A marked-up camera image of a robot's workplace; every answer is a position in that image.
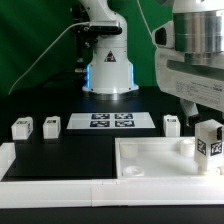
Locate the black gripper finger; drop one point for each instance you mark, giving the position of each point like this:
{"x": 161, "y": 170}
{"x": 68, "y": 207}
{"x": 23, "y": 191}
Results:
{"x": 190, "y": 111}

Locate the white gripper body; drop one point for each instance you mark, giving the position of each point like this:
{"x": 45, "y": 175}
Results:
{"x": 201, "y": 84}

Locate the white square tabletop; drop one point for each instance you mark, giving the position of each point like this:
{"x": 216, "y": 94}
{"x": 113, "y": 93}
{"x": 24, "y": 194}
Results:
{"x": 158, "y": 157}

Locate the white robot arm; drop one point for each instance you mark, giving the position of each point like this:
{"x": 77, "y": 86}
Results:
{"x": 189, "y": 57}

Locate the white U-shaped obstacle fence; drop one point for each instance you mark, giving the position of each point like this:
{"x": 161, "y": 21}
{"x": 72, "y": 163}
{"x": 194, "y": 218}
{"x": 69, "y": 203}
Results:
{"x": 106, "y": 192}

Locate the white sheet with tags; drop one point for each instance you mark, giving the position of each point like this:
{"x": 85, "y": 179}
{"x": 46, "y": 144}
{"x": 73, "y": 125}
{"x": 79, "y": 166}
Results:
{"x": 129, "y": 120}

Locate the black mount post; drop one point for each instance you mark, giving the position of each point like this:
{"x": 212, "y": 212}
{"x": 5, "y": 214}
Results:
{"x": 79, "y": 16}

